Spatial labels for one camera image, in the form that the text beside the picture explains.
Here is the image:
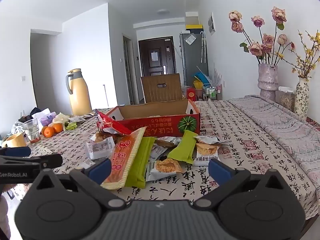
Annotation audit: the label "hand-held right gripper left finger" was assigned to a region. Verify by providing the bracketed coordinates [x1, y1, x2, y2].
[31, 158, 126, 209]

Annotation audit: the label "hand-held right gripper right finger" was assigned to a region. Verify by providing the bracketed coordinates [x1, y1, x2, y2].
[195, 158, 288, 209]

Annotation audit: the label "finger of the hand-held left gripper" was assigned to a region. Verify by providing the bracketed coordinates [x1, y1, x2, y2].
[0, 146, 31, 157]
[0, 154, 63, 170]

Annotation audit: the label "orange top oat snack packet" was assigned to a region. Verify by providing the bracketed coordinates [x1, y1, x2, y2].
[193, 142, 221, 166]

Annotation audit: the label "long orange snack packet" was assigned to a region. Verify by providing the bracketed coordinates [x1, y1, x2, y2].
[101, 127, 148, 190]

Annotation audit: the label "silver snack packet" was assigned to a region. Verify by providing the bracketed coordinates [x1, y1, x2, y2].
[194, 135, 232, 147]

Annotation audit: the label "green snack packet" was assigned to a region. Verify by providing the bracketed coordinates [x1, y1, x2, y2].
[167, 131, 198, 162]
[125, 137, 157, 189]

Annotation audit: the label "red snack packet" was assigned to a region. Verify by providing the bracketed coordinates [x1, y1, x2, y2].
[96, 109, 132, 135]

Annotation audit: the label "red pumpkin print cardboard box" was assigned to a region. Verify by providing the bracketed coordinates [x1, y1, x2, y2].
[104, 99, 201, 138]

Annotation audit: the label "yellow mug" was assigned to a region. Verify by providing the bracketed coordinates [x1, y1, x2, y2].
[1, 133, 27, 148]

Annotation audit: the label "white label snack packet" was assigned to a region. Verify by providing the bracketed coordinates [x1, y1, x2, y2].
[85, 136, 116, 160]

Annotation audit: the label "clear drinking glass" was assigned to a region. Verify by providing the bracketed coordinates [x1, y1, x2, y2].
[23, 118, 42, 144]

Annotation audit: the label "calligraphy print tablecloth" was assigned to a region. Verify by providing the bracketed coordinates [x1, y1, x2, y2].
[0, 99, 320, 230]

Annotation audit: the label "purple tissue pack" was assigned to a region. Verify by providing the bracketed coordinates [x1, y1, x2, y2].
[39, 112, 57, 127]

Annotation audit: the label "crumpled pale plastic wrap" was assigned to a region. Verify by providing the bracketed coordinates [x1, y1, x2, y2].
[52, 112, 73, 125]

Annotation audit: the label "oat crisp snack packet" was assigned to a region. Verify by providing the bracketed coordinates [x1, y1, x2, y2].
[146, 158, 185, 182]

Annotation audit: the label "brown snack packet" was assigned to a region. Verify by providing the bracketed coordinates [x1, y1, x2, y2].
[156, 137, 184, 148]

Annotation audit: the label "white grey snack packet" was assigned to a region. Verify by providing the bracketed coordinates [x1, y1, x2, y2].
[149, 144, 168, 162]

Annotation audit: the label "yellow thermos jug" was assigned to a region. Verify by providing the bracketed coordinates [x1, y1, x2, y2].
[65, 69, 92, 117]

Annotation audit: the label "grey pink patterned blanket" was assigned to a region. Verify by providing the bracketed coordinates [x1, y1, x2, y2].
[228, 95, 320, 178]

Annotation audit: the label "white dried grass bunch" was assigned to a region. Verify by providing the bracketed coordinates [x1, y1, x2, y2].
[212, 64, 225, 85]

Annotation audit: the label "blue plastic item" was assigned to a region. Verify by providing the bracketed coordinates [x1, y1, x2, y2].
[192, 72, 210, 84]

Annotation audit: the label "clear jar of seeds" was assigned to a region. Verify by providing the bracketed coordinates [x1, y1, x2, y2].
[276, 87, 297, 112]

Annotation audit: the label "brown wooden chair back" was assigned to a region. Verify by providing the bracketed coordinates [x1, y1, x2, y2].
[141, 74, 182, 103]

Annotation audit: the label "pink textured vase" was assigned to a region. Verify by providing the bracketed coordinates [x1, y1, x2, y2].
[257, 64, 279, 102]

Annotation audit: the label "red patterned cloth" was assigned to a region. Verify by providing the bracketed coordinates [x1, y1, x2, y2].
[306, 117, 320, 132]

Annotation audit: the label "floral patterned vase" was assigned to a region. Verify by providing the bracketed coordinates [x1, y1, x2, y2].
[294, 77, 310, 122]

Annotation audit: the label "grey refrigerator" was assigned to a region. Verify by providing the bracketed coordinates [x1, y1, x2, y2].
[179, 31, 209, 87]

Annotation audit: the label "dark brown entrance door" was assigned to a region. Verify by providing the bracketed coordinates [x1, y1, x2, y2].
[138, 36, 176, 77]

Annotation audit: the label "dried pink roses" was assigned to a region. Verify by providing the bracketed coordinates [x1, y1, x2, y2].
[229, 6, 295, 67]

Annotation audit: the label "yellow and black box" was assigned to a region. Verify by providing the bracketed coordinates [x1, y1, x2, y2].
[185, 23, 204, 33]

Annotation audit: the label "yellow flower branches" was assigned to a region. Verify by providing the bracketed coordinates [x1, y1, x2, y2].
[277, 30, 320, 79]

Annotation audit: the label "wire rack with bottles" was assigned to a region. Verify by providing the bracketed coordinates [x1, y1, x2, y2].
[204, 85, 222, 101]

